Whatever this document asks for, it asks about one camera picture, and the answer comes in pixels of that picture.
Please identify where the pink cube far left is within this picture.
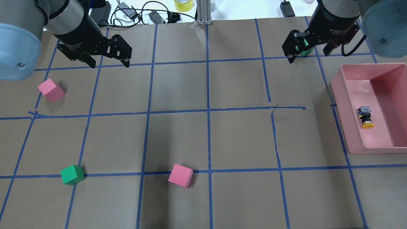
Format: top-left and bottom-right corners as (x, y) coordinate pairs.
(37, 79), (65, 102)

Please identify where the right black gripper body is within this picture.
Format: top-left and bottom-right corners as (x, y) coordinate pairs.
(301, 6), (360, 51)

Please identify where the yellow tape roll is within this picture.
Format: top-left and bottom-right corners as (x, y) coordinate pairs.
(174, 0), (194, 12)

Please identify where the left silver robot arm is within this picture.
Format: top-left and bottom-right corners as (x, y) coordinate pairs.
(0, 0), (132, 81)

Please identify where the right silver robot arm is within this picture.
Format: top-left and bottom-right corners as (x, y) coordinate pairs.
(282, 0), (407, 63)

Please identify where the black cable bundle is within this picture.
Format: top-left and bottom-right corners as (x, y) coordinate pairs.
(110, 0), (197, 27)

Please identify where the green cube near left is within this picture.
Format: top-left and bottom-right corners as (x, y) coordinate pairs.
(60, 165), (85, 185)

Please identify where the pink cube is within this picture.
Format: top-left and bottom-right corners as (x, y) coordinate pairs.
(37, 79), (65, 102)
(168, 164), (194, 188)

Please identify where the pink plastic bin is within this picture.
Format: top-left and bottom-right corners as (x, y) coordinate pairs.
(331, 63), (407, 154)

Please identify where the aluminium frame post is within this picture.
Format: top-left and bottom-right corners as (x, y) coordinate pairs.
(196, 0), (212, 25)

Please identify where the green cube far right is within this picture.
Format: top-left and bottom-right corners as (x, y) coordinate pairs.
(300, 39), (314, 56)

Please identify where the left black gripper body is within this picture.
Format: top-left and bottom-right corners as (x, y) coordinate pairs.
(57, 14), (112, 58)

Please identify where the pink cube centre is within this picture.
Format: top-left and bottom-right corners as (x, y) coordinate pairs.
(168, 164), (194, 188)

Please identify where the green cube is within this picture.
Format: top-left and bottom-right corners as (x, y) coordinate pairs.
(60, 165), (85, 185)
(300, 39), (314, 56)

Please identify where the black power adapter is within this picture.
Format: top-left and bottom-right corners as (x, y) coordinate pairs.
(90, 0), (111, 27)

